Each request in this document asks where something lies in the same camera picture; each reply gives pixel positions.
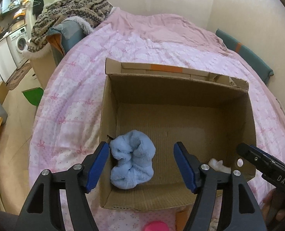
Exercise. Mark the green object on floor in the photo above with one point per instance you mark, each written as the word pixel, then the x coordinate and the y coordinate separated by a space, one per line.
pixel 34 95

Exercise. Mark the plain pink blanket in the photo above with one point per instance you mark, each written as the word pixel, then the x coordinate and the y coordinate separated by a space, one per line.
pixel 161 28

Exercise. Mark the person's right hand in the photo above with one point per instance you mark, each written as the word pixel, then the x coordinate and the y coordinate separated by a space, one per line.
pixel 272 204

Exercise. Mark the light blue fluffy sock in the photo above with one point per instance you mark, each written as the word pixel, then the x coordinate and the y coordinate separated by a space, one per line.
pixel 134 152

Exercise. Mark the open cardboard box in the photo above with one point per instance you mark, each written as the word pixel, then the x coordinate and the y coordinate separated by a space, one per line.
pixel 209 113

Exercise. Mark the brown patterned knit blanket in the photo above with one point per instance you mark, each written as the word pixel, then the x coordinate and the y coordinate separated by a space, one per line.
pixel 87 13

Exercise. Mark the teal cushion with orange stripe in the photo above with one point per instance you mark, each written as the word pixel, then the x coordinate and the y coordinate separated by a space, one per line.
pixel 257 64

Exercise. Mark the grey blue pillow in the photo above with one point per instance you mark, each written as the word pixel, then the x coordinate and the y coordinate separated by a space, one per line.
pixel 63 37

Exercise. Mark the pink patterned quilt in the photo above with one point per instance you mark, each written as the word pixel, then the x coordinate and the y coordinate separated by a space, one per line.
pixel 68 121

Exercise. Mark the white sock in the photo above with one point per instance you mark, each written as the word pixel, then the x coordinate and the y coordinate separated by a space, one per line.
pixel 218 166

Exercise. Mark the white kitchen cabinets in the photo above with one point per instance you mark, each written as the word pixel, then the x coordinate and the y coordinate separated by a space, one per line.
pixel 7 64

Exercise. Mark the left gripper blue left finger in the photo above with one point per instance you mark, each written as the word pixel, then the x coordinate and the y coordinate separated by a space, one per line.
pixel 42 209

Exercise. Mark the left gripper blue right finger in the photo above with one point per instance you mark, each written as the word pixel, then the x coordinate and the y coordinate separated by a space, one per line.
pixel 239 208

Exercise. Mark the pink rubber toy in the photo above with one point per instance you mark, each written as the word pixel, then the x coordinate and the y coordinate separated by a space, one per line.
pixel 156 226

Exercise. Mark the white washing machine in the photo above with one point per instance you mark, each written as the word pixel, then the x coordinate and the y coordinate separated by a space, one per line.
pixel 17 42

